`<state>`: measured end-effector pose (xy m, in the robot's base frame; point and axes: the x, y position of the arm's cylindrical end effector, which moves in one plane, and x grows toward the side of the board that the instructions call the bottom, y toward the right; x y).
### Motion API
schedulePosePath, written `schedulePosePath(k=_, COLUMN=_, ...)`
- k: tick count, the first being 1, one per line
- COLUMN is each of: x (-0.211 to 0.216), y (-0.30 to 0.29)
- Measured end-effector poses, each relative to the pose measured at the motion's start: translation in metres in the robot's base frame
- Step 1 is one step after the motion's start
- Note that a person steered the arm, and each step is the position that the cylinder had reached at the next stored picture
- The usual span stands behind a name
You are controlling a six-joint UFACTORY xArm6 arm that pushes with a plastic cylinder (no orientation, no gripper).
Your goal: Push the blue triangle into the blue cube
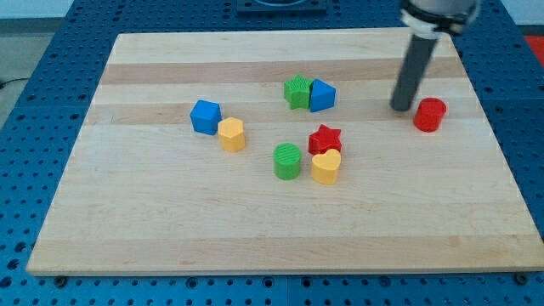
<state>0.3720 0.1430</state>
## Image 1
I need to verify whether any yellow heart block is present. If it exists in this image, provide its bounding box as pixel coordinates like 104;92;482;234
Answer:
311;149;342;185

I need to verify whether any green star block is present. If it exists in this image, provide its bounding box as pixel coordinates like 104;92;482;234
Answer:
284;74;314;110

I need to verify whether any black cable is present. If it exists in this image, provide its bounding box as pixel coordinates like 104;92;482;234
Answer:
0;76;29;90

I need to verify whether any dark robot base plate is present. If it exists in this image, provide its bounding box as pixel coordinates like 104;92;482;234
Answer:
235;0;328;14

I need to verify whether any red star block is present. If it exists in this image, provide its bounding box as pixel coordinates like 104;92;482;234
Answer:
308;124;343;155

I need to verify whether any yellow hexagon block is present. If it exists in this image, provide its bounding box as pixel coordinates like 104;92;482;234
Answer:
218;117;246;152

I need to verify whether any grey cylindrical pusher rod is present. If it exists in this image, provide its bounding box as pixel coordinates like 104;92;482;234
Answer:
389;34;438;112

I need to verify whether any green cylinder block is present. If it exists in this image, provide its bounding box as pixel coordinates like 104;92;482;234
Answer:
273;143;302;180

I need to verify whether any wooden board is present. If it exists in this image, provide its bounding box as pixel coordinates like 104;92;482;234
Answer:
26;28;543;276

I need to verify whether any red cylinder block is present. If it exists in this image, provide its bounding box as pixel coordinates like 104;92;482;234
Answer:
413;98;447;133

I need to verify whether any blue triangle block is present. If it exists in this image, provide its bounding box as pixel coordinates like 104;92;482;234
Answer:
309;79;337;112

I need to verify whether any blue cube block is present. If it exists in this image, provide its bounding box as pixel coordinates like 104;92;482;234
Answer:
190;100;222;135

